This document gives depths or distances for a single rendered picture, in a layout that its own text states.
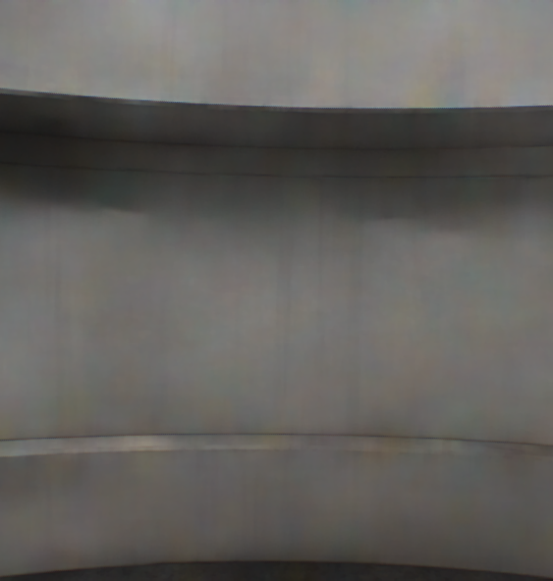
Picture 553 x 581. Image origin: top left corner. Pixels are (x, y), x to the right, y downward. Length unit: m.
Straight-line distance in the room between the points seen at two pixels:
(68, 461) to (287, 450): 0.20
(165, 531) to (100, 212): 0.31
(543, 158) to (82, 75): 0.42
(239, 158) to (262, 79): 0.11
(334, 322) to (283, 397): 0.09
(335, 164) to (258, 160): 0.08
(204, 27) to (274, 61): 0.06
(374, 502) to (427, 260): 0.24
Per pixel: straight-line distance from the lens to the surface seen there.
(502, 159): 0.52
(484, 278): 0.50
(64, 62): 0.42
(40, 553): 0.51
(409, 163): 0.50
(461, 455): 0.48
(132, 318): 0.47
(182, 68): 0.41
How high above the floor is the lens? 0.26
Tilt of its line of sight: level
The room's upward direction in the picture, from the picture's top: 1 degrees clockwise
